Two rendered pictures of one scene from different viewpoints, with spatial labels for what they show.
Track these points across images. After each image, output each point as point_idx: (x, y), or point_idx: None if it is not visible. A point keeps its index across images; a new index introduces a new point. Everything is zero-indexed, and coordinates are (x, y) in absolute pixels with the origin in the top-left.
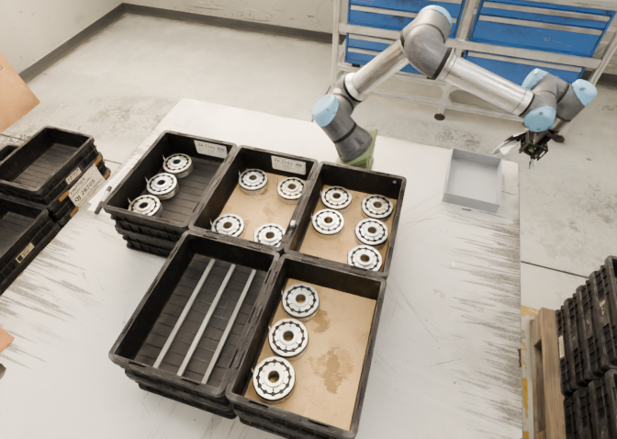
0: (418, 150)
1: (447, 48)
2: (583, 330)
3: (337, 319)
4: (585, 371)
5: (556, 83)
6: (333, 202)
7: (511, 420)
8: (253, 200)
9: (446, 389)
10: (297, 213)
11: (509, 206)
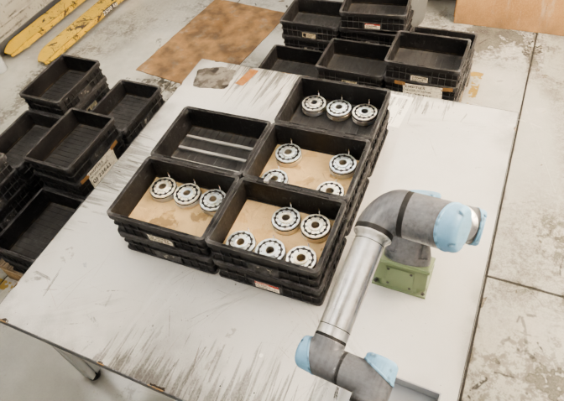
0: (449, 357)
1: (373, 223)
2: None
3: (198, 226)
4: None
5: (362, 384)
6: (307, 222)
7: (115, 361)
8: (322, 170)
9: (149, 318)
10: (279, 184)
11: None
